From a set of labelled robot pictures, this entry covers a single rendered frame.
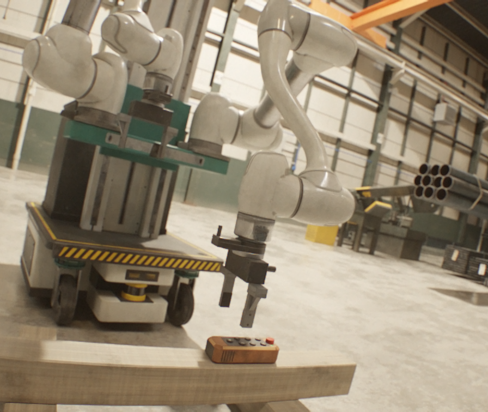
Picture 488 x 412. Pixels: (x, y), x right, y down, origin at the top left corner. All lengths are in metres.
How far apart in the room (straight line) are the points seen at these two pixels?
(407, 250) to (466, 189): 4.04
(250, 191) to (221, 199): 9.94
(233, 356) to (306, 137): 0.57
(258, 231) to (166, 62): 0.62
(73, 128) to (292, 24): 0.79
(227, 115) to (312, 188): 0.80
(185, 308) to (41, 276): 0.57
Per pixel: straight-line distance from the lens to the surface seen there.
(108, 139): 1.45
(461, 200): 4.98
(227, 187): 10.84
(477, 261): 7.13
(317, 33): 1.22
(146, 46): 1.19
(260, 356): 1.00
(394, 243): 8.71
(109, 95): 1.46
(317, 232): 7.35
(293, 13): 1.22
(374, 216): 7.59
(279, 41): 1.14
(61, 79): 1.36
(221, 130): 1.63
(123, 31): 1.14
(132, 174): 1.74
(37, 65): 1.34
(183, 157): 1.56
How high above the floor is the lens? 0.60
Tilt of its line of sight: 1 degrees down
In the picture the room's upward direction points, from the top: 13 degrees clockwise
